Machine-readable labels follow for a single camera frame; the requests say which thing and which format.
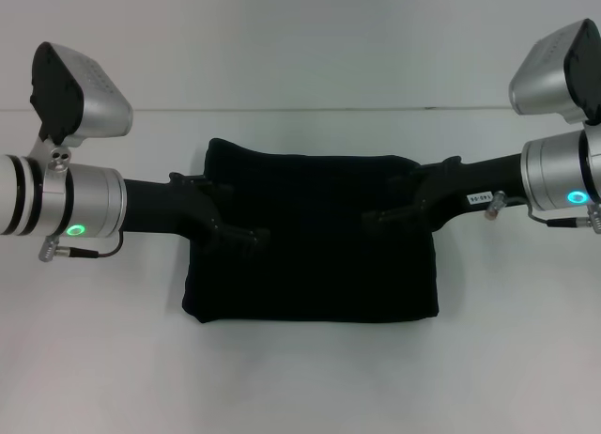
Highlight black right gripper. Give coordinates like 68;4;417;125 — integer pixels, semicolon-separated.
360;151;530;232

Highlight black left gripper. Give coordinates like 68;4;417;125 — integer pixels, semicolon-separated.
119;170;272;257

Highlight black shirt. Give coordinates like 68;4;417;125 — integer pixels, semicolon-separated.
181;137;443;325

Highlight right gripper plug cable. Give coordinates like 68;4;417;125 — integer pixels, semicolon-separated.
485;191;601;237

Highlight gripper plug cable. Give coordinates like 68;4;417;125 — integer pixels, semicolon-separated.
485;191;601;237
37;228;125;263

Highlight left gripper plug cable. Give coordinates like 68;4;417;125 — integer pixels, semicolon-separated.
37;228;125;263

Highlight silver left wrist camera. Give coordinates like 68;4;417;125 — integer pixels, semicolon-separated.
28;40;134;172

